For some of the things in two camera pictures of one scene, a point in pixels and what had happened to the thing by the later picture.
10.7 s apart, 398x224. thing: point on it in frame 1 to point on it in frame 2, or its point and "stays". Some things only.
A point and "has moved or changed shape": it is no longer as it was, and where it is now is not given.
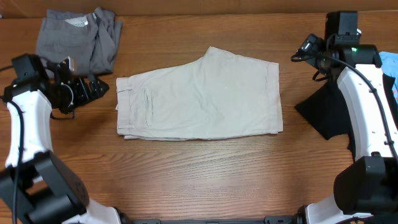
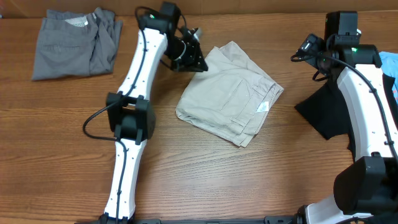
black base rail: (290, 219) stays
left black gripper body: (71, 95) to (184, 56)
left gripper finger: (97, 87) to (201, 66)
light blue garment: (389, 61) stays
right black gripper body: (324, 69) stays
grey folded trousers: (92, 38) stays
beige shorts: (222, 94) has moved or changed shape
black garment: (325, 109) stays
